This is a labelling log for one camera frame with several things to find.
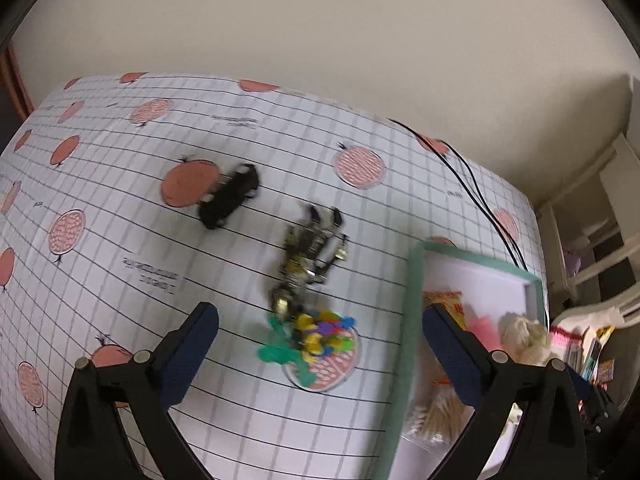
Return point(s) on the rice cracker snack packet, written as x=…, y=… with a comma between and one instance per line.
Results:
x=451, y=300

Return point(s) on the grid pomegranate tablecloth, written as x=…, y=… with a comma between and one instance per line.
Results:
x=103, y=250

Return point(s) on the black gold action figure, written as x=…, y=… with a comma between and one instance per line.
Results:
x=310, y=251

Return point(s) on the small black toy car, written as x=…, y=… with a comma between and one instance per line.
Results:
x=241, y=186

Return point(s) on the cream lace cloth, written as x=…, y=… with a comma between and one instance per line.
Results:
x=525, y=341

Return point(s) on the pink white crochet mat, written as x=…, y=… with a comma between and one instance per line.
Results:
x=561, y=341

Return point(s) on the white tray with teal rim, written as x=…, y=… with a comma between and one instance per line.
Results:
x=491, y=293

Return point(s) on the pink hair roller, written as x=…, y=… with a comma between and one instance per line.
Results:
x=486, y=332

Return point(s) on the colourful bead toy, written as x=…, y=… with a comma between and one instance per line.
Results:
x=317, y=350

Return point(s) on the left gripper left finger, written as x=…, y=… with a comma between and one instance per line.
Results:
x=92, y=443

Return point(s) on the yellow snack packet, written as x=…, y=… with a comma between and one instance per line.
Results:
x=604, y=334

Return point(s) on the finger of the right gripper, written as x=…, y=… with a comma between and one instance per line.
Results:
x=595, y=406

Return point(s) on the cream wooden shelf unit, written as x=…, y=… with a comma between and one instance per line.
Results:
x=592, y=225

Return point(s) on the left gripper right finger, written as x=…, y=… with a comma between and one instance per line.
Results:
x=550, y=440

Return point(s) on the bag of cotton swabs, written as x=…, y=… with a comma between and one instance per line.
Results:
x=439, y=421

